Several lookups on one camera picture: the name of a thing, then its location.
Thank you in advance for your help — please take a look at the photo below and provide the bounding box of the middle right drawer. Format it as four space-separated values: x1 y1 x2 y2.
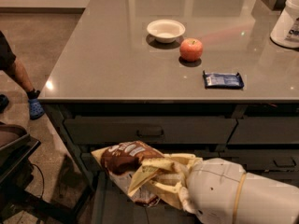
219 149 299 172

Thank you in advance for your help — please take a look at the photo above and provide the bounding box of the brown chip bag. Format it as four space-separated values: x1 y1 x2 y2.
92 141 163 194

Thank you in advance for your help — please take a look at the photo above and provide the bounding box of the white plastic canister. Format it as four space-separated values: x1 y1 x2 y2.
270 0 299 49

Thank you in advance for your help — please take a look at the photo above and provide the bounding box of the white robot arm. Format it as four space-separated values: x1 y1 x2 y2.
128 154 299 224

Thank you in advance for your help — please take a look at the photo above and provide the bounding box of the red apple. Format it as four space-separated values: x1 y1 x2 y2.
179 38 203 62

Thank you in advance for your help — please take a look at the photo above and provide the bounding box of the blue snack bar wrapper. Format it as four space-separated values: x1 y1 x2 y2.
203 72 244 90

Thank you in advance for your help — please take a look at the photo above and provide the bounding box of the blue clog shoe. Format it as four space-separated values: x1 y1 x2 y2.
28 99 45 120

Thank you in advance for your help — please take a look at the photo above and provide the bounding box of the top left drawer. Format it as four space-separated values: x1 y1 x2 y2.
64 117 236 145

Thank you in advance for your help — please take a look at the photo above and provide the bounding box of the white bowl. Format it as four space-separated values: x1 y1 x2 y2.
147 20 185 43

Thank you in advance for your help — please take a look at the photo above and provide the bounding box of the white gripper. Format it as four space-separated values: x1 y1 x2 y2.
128 153 246 224

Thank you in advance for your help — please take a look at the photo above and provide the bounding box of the top right drawer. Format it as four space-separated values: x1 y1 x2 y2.
229 117 299 145

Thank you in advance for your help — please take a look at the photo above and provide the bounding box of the open bottom left drawer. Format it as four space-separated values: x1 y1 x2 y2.
91 172 199 224

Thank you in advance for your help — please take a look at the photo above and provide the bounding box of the person leg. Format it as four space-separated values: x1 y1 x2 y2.
0 31 40 100

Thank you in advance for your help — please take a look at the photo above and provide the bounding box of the black cable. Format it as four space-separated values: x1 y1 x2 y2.
30 162 46 200

